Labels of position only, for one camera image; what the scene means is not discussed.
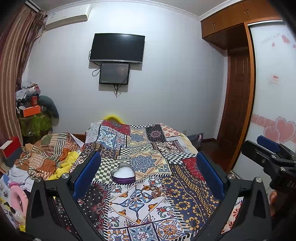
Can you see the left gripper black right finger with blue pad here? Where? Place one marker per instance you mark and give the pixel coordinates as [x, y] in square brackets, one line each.
[253, 221]

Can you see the brown striped curtain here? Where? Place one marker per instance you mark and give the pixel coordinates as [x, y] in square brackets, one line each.
[17, 39]

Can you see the white sliding door with hearts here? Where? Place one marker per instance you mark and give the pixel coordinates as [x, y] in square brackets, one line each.
[273, 112]

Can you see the purple heart-shaped tin box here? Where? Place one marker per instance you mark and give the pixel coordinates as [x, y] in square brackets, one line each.
[123, 174]

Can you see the grey green plush pillow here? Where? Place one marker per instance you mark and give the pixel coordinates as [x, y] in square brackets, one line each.
[48, 103]

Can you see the white wall air conditioner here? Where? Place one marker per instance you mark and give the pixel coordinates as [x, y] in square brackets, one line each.
[67, 16]

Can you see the large black wall television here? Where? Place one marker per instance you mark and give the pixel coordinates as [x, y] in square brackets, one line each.
[115, 47]

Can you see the orange box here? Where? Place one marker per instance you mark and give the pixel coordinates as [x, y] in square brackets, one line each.
[31, 111]

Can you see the striped orange brown blanket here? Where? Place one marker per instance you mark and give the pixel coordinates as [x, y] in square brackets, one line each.
[47, 154]

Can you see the green patterned cloth-covered stand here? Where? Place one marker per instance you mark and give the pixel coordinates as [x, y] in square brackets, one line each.
[36, 125]

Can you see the brown wooden wardrobe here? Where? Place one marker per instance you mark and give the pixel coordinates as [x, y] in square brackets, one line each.
[225, 26]

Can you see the yellow cloth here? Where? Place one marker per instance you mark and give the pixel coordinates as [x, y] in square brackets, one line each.
[65, 165]

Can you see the small black wall monitor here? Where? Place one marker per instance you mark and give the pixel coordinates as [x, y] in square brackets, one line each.
[114, 73]

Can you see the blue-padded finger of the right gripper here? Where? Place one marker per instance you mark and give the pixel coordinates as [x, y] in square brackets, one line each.
[268, 144]

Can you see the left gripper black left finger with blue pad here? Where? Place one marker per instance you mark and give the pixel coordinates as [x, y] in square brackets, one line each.
[42, 218]

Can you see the colourful patchwork bedspread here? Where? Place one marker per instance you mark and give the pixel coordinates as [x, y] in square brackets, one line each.
[170, 199]

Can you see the red and white box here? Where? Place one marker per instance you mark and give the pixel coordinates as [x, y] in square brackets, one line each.
[11, 149]

